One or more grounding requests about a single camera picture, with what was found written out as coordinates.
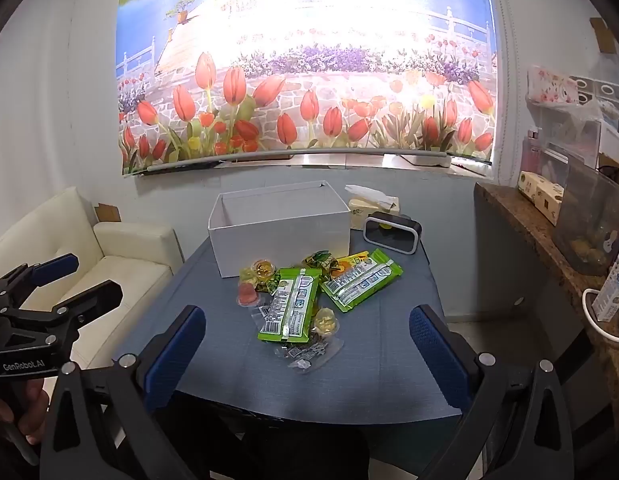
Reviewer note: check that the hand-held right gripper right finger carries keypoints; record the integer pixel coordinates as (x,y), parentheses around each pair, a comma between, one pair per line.
(437,360)

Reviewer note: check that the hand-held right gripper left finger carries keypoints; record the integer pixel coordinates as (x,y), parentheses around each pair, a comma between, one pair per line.
(172,360)

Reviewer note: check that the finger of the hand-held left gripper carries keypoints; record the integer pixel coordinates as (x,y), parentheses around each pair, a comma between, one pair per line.
(89,302)
(57,267)

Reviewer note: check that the green snack packet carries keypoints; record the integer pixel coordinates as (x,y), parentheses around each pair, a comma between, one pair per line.
(362,280)
(289,305)

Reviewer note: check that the golden yellow jelly cup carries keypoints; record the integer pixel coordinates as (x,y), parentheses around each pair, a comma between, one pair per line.
(325,321)

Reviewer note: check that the orange jelly cup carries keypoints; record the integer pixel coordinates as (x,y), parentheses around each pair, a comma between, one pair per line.
(264,266)

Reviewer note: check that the green candy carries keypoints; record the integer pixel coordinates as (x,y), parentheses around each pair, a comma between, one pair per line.
(320,261)

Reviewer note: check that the white cardboard box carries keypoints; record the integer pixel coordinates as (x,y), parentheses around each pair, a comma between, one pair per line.
(284,235)

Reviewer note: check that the person's left hand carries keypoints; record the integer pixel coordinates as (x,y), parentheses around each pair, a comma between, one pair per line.
(35,410)

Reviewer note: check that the cream sofa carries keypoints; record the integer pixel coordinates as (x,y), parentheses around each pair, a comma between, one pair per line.
(119,270)

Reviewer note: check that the blue tablecloth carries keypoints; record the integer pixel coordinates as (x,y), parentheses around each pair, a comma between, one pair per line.
(379,360)

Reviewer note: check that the brown cardboard piece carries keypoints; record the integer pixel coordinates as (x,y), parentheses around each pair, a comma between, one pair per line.
(107,211)

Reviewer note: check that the red jelly cup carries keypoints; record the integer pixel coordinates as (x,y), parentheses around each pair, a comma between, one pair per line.
(248,294)

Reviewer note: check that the clear plastic wrappers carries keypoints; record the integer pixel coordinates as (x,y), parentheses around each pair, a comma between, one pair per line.
(305,352)

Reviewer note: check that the yellow snack packet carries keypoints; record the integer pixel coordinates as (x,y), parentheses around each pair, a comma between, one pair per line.
(350,260)

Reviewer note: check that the black desk clock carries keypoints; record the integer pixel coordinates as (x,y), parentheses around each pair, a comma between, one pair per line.
(392,232)

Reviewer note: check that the yellow tissue box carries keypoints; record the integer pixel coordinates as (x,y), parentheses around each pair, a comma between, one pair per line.
(374,205)

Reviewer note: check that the white milk carton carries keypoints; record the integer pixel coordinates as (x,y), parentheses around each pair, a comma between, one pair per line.
(612,287)

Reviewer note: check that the cream patterned box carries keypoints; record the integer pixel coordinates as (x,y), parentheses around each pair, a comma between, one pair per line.
(542,197)

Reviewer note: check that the translucent plastic container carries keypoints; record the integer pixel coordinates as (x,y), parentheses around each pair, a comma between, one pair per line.
(592,220)

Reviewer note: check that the clear plastic bag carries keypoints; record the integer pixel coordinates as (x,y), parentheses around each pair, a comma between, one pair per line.
(569,132)

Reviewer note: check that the floral printed box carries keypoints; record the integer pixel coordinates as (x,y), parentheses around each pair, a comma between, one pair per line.
(552,85)

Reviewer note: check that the cardboard flap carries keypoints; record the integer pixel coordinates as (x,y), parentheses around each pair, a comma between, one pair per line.
(603,35)

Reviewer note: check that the metal wall ledge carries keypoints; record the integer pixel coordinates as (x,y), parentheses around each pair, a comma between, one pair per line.
(359,159)

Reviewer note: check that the tulip wall poster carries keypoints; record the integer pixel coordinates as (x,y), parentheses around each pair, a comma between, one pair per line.
(309,60)

